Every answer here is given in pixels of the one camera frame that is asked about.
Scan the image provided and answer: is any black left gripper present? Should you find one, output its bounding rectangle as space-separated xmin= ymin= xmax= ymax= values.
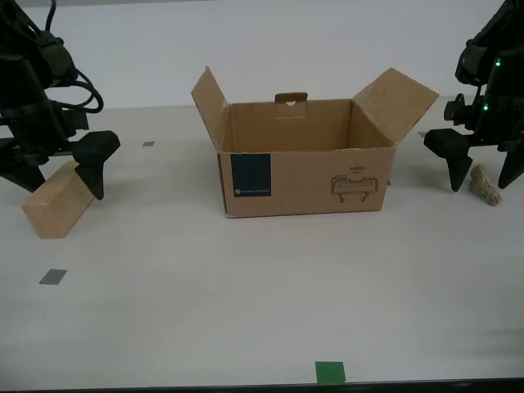
xmin=0 ymin=56 xmax=122 ymax=201

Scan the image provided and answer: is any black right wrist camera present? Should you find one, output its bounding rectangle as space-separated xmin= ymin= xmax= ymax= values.
xmin=444 ymin=93 xmax=480 ymax=129

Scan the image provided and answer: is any light wooden block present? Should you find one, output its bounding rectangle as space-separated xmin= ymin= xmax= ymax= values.
xmin=20 ymin=160 xmax=102 ymax=241

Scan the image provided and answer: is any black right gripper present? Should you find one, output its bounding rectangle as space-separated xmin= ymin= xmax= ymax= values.
xmin=423 ymin=87 xmax=524 ymax=192

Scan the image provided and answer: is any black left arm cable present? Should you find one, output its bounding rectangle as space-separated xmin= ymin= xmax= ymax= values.
xmin=24 ymin=0 xmax=105 ymax=116

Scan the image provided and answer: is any brown cardboard box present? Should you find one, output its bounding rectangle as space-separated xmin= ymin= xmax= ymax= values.
xmin=190 ymin=65 xmax=440 ymax=219

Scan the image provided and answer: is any speckled beige rock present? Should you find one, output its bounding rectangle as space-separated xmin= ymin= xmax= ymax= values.
xmin=468 ymin=164 xmax=503 ymax=206

